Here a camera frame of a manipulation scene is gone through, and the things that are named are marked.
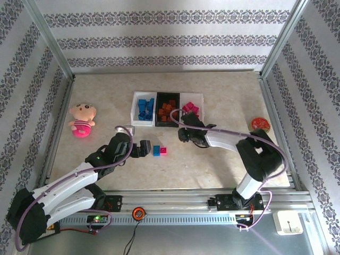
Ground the white plastic bin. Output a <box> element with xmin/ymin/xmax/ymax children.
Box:
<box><xmin>178</xmin><ymin>92</ymin><xmax>206</xmax><ymax>127</ymax></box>
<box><xmin>131</xmin><ymin>91</ymin><xmax>158</xmax><ymax>127</ymax></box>

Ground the clear plastic cup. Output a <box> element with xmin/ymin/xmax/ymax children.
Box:
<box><xmin>114</xmin><ymin>124</ymin><xmax>136</xmax><ymax>135</ymax></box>

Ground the aluminium frame rail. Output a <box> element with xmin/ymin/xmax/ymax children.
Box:
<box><xmin>38</xmin><ymin>75</ymin><xmax>77</xmax><ymax>188</ymax></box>
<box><xmin>257</xmin><ymin>71</ymin><xmax>303</xmax><ymax>192</ymax></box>
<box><xmin>72</xmin><ymin>69</ymin><xmax>264</xmax><ymax>75</ymax></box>

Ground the aluminium frame post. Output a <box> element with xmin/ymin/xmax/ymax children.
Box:
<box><xmin>22</xmin><ymin>0</ymin><xmax>75</xmax><ymax>78</ymax></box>
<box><xmin>260</xmin><ymin>0</ymin><xmax>313</xmax><ymax>78</ymax></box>

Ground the aluminium mounting rail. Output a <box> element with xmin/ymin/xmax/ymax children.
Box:
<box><xmin>102</xmin><ymin>188</ymin><xmax>312</xmax><ymax>213</ymax></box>

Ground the thin red wire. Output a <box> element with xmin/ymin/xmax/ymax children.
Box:
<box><xmin>58</xmin><ymin>228</ymin><xmax>98</xmax><ymax>236</ymax></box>

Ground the white square wall switch box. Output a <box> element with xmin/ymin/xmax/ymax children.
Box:
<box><xmin>273</xmin><ymin>210</ymin><xmax>304</xmax><ymax>236</ymax></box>

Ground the plush doll with pink body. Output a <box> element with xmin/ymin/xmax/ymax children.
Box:
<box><xmin>68</xmin><ymin>103</ymin><xmax>97</xmax><ymax>139</ymax></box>

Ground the thin black cable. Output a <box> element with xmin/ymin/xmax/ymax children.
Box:
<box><xmin>123</xmin><ymin>219</ymin><xmax>139</xmax><ymax>255</ymax></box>

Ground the orange and black round button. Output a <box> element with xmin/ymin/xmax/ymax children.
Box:
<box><xmin>132</xmin><ymin>206</ymin><xmax>146</xmax><ymax>220</ymax></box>

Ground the slotted grey cable duct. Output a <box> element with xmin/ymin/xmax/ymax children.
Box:
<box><xmin>60</xmin><ymin>213</ymin><xmax>241</xmax><ymax>227</ymax></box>

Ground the black box with yellow label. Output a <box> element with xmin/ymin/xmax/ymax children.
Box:
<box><xmin>45</xmin><ymin>224</ymin><xmax>61</xmax><ymax>236</ymax></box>

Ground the circuit board with lit leds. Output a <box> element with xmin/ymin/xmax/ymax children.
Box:
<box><xmin>87</xmin><ymin>214</ymin><xmax>109</xmax><ymax>224</ymax></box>

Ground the black plastic bin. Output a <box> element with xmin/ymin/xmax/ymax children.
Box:
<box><xmin>154</xmin><ymin>91</ymin><xmax>182</xmax><ymax>128</ymax></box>

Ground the round red and gold tin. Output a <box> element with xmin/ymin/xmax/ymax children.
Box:
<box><xmin>250</xmin><ymin>116</ymin><xmax>271</xmax><ymax>133</ymax></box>

